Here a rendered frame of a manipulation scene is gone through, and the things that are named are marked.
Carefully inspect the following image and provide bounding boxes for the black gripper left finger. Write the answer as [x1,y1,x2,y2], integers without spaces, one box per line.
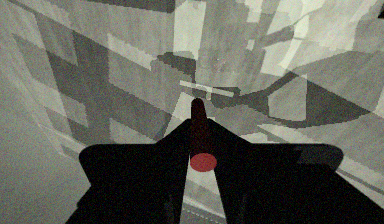
[79,118,191,224]

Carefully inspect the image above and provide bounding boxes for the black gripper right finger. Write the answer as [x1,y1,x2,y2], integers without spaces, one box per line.
[207,118,343,224]

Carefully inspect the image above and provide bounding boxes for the red peg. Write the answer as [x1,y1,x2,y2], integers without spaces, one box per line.
[190,98,217,172]

